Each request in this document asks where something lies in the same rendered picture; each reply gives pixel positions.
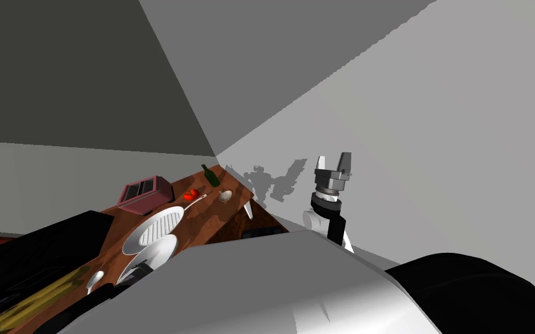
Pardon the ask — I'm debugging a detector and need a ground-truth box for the white spoon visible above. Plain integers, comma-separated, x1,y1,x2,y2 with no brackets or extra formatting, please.
86,270,106,295

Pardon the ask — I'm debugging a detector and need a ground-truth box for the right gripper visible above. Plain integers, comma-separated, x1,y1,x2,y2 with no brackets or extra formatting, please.
313,151,353,194

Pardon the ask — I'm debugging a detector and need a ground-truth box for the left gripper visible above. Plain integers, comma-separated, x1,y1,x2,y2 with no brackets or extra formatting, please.
129,260,156,280

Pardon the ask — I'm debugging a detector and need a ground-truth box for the white grill pan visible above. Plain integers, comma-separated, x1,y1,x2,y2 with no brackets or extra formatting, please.
121,194,208,256

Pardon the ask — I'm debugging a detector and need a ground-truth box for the green bottle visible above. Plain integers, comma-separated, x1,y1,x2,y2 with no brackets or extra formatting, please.
201,164,222,188

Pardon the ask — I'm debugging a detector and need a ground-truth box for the white plate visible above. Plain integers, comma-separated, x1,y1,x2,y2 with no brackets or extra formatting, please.
122,234,178,278

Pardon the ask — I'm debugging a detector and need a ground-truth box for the pink toaster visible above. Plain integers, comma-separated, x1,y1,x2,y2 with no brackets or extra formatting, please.
117,175,176,216

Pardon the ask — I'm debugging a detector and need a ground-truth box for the brown wooden table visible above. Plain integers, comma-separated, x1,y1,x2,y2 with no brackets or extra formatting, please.
5,165,291,334

